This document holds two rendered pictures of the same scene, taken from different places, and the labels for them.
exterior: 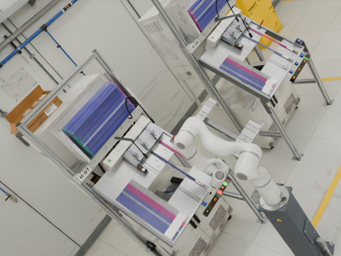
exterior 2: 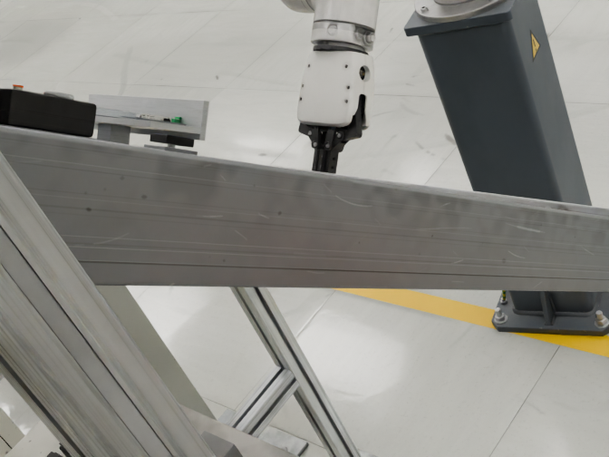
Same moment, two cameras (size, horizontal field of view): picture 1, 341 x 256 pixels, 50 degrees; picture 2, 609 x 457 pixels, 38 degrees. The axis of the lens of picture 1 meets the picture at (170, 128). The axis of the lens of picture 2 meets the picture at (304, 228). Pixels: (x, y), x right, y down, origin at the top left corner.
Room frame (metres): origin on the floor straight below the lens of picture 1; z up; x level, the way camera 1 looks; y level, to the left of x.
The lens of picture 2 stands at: (2.28, 1.06, 1.31)
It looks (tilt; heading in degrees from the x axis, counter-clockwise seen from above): 33 degrees down; 262
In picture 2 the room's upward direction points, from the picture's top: 27 degrees counter-clockwise
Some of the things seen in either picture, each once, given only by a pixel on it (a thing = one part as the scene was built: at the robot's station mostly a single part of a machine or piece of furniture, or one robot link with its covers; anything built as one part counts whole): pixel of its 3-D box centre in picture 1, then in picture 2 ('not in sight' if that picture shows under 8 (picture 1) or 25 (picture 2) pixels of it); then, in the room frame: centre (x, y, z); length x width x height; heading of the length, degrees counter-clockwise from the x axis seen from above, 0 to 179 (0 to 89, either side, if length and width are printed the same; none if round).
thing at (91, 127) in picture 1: (99, 118); not in sight; (2.52, 0.36, 1.52); 0.51 x 0.13 x 0.27; 117
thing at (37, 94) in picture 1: (46, 99); not in sight; (2.74, 0.59, 1.82); 0.68 x 0.30 x 0.20; 117
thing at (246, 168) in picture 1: (251, 171); not in sight; (1.64, -0.21, 1.00); 0.19 x 0.12 x 0.24; 128
